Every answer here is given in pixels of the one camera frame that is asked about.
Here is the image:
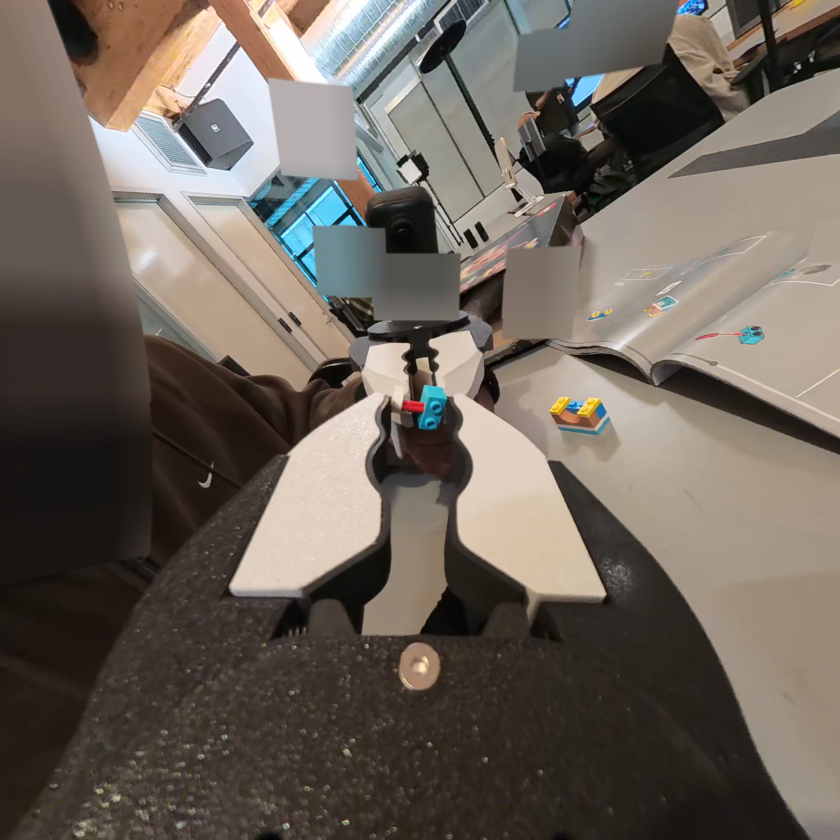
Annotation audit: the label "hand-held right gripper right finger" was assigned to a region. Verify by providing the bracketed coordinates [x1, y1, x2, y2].
[448, 392, 609, 606]

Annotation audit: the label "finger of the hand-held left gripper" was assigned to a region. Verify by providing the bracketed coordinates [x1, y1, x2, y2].
[427, 330, 488, 399]
[360, 341, 422, 399]

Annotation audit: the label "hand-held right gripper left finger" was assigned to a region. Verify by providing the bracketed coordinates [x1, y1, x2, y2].
[228, 394, 395, 600]

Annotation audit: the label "teal toy brick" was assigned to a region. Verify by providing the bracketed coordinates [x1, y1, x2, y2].
[416, 385, 449, 431]

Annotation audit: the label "person's left forearm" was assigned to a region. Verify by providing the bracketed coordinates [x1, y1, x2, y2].
[217, 354, 368, 460]

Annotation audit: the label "white desk stand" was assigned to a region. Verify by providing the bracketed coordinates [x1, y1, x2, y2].
[495, 136, 547, 219]

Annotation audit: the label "person's left hand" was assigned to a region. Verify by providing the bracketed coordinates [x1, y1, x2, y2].
[394, 425, 462, 487]

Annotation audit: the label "black office chair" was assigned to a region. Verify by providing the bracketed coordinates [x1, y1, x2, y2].
[589, 62, 726, 168]
[307, 356, 358, 389]

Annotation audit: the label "toy set box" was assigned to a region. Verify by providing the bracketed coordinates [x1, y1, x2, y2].
[458, 196, 586, 296]

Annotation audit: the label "small multicoloured brick build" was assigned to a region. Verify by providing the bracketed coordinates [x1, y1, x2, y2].
[549, 395, 613, 437]

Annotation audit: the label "black floor lamp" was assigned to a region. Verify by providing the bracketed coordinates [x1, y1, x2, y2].
[419, 18, 469, 240]

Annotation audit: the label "white double doors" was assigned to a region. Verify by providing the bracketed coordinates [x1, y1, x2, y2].
[112, 189, 357, 371]

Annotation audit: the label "grey instruction booklet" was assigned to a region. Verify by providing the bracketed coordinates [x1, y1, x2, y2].
[543, 226, 840, 458]

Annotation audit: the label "wooden ceiling beam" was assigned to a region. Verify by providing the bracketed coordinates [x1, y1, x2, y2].
[82, 0, 316, 132]

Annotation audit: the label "silver ventilation duct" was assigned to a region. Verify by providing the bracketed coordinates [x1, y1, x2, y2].
[307, 0, 490, 89]

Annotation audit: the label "black wall speaker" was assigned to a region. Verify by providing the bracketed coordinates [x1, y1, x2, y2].
[177, 97, 256, 173]

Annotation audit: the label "white wall vent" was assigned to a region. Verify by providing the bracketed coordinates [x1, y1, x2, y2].
[133, 110, 207, 175]

